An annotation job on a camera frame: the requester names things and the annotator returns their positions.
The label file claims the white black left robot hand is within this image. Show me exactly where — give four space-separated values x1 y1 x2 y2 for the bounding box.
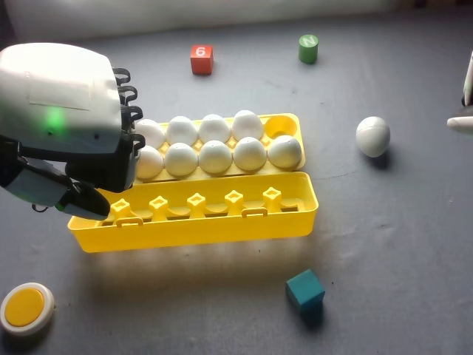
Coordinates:
0 42 146 222

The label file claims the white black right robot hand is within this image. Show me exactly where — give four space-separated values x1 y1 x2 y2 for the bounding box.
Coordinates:
446 50 473 136

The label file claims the white toy egg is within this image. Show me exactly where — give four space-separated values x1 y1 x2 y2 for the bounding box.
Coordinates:
355 116 391 158
233 136 268 172
231 109 265 142
198 140 234 175
166 115 199 146
135 118 166 149
266 135 303 169
135 145 165 180
163 142 200 177
198 113 232 143

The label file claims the yellow plastic egg carton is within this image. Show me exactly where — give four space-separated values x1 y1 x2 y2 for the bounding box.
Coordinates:
67 112 320 254

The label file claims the grey table cloth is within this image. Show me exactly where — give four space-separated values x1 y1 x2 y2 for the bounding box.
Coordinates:
0 16 473 355

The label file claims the red block with number six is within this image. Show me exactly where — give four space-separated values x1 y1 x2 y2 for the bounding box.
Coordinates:
190 44 214 75

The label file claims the green cylinder with letter N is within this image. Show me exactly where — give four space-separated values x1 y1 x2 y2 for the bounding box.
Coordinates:
298 34 319 64

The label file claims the yellow button with white base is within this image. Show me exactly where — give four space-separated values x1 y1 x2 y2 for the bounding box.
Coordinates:
0 282 55 337

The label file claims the teal wooden cube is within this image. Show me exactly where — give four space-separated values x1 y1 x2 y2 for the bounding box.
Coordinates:
285 268 326 318

